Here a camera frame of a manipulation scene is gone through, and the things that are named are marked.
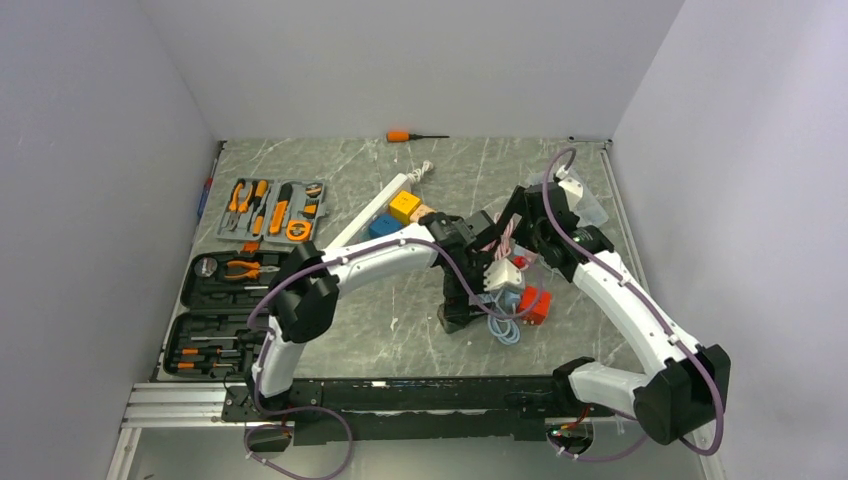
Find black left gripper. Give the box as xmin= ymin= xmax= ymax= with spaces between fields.
xmin=441 ymin=252 xmax=496 ymax=328

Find yellow cube adapter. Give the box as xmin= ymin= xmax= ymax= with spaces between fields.
xmin=388 ymin=190 xmax=422 ymax=225

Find dark blue cube adapter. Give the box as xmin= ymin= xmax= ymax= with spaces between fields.
xmin=367 ymin=213 xmax=404 ymax=239

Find red cube socket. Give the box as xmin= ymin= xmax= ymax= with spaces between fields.
xmin=517 ymin=286 xmax=552 ymax=326

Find light blue power cable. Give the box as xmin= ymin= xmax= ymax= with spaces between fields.
xmin=486 ymin=291 xmax=522 ymax=347

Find white long power strip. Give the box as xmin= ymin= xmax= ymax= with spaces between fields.
xmin=327 ymin=160 xmax=434 ymax=249

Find orange wooden cube adapter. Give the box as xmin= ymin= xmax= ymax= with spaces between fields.
xmin=410 ymin=204 xmax=436 ymax=223

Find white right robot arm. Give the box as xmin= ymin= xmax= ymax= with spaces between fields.
xmin=498 ymin=182 xmax=731 ymax=455

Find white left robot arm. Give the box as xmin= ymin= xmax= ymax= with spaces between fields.
xmin=247 ymin=211 xmax=505 ymax=420

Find clear plastic screw organizer box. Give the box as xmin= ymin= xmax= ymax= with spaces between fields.
xmin=547 ymin=166 xmax=609 ymax=227

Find orange tape measure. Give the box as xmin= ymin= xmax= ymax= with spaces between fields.
xmin=285 ymin=220 xmax=313 ymax=242

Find orange utility knife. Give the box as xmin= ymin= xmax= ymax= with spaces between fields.
xmin=269 ymin=200 xmax=289 ymax=235

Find grey tool tray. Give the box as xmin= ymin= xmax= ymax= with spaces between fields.
xmin=216 ymin=177 xmax=327 ymax=247

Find orange pliers in case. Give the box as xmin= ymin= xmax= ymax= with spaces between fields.
xmin=223 ymin=260 xmax=280 ymax=282

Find black open tool case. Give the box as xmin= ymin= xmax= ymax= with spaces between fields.
xmin=159 ymin=250 xmax=288 ymax=381

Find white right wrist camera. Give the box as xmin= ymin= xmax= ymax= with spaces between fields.
xmin=554 ymin=166 xmax=584 ymax=212

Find orange handled screwdriver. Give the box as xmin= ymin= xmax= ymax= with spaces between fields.
xmin=385 ymin=131 xmax=448 ymax=143

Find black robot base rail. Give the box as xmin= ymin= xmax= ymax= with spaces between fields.
xmin=221 ymin=375 xmax=612 ymax=446

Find orange handled pliers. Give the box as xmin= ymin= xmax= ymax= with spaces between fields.
xmin=223 ymin=178 xmax=270 ymax=235

